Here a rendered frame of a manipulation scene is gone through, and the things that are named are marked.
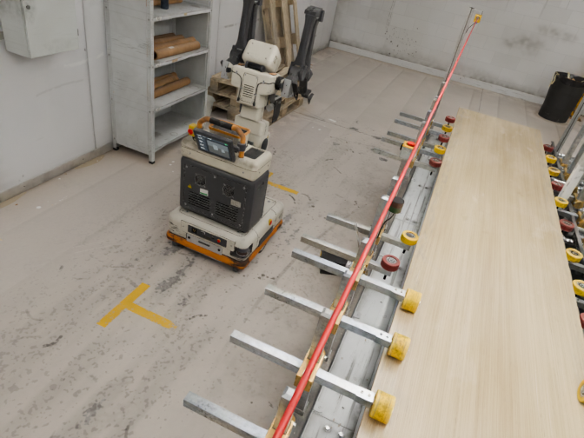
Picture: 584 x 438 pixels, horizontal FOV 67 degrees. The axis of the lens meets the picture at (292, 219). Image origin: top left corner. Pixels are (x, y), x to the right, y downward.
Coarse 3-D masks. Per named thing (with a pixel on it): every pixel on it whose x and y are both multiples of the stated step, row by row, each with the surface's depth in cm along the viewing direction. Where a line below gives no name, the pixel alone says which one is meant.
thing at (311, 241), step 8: (304, 240) 203; (312, 240) 202; (320, 240) 203; (320, 248) 202; (328, 248) 200; (336, 248) 200; (344, 256) 199; (352, 256) 197; (368, 264) 196; (376, 264) 195; (384, 272) 194
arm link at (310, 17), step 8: (312, 8) 274; (320, 8) 274; (312, 16) 270; (304, 24) 273; (312, 24) 273; (304, 32) 274; (304, 40) 276; (304, 48) 278; (296, 56) 281; (304, 56) 281; (296, 64) 282; (304, 64) 284; (288, 72) 285; (304, 72) 284
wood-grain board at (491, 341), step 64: (512, 128) 376; (448, 192) 256; (512, 192) 270; (448, 256) 202; (512, 256) 211; (448, 320) 167; (512, 320) 174; (576, 320) 180; (384, 384) 138; (448, 384) 143; (512, 384) 147; (576, 384) 152
